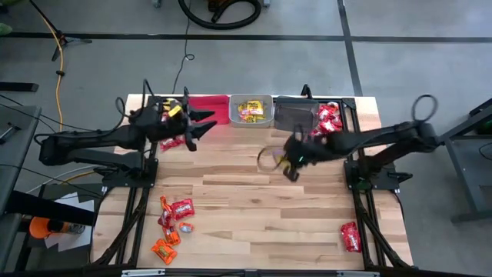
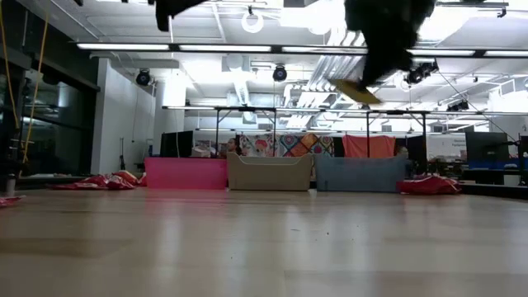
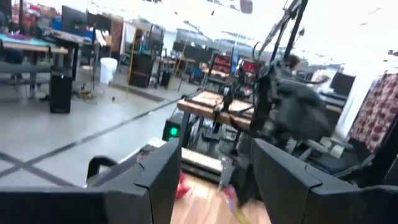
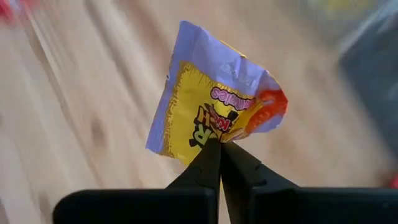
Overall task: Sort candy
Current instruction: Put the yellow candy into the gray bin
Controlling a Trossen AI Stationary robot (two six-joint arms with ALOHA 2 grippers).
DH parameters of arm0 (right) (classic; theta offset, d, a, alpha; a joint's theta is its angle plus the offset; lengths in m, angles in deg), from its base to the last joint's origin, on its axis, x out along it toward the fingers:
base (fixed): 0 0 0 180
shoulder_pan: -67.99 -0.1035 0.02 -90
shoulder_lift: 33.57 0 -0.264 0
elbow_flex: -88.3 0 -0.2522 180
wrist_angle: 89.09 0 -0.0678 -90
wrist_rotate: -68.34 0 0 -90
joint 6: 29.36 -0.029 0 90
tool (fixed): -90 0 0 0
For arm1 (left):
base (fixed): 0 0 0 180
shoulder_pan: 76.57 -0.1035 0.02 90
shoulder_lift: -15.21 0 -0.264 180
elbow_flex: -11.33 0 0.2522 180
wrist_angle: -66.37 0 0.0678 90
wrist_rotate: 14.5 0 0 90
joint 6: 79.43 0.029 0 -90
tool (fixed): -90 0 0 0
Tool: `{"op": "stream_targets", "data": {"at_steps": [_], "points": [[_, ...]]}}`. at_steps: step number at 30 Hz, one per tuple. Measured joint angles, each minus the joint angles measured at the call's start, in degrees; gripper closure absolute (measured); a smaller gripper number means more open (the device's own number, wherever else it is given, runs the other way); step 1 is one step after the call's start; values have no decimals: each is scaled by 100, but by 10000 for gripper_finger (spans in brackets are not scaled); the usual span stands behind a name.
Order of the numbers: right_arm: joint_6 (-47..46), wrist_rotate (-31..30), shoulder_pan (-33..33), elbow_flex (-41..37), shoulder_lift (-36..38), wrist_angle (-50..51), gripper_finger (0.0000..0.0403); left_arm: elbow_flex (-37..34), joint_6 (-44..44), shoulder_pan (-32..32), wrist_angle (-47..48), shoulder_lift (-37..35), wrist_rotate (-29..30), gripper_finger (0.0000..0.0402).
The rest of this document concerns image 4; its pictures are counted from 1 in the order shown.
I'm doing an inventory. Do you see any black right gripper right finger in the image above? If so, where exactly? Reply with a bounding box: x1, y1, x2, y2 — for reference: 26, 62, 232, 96
221, 142, 398, 224

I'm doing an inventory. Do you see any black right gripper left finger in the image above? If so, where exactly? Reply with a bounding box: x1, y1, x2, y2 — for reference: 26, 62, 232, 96
52, 138, 223, 224

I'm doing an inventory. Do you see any red candy bag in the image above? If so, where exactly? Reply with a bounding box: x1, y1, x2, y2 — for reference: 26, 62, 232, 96
388, 172, 398, 190

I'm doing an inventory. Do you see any yellow Sour Patch candy pack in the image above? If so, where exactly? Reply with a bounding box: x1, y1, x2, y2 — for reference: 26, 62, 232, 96
145, 20, 289, 166

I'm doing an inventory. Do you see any red candy wrapper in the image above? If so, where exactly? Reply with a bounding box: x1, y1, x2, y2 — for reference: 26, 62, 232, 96
0, 0, 22, 24

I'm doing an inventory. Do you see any blue-grey plastic bin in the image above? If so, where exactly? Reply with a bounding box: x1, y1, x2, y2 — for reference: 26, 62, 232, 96
338, 2, 398, 150

